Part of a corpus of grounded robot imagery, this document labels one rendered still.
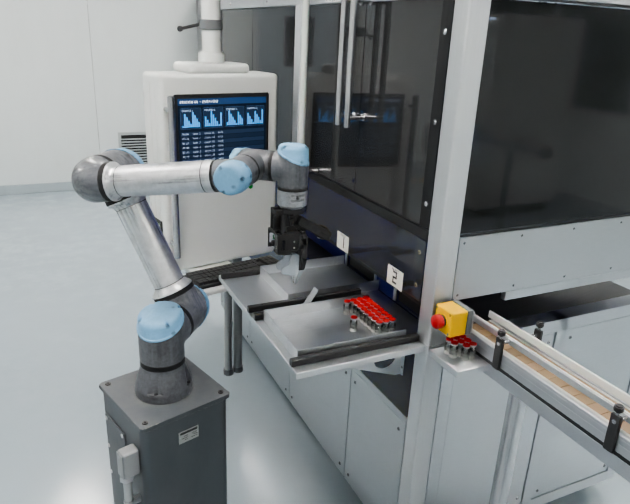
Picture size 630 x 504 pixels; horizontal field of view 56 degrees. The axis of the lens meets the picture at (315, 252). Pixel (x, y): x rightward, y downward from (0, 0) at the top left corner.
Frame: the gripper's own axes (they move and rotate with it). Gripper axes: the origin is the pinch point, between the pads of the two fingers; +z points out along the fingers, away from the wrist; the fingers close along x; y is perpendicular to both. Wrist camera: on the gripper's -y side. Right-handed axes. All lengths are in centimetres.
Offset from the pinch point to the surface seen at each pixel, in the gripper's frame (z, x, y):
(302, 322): 21.3, -14.2, -8.6
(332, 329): 21.3, -7.0, -15.1
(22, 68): -17, -544, 61
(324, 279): 21, -42, -30
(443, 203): -20.7, 11.6, -35.6
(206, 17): -65, -95, -3
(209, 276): 27, -71, 5
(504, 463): 50, 33, -51
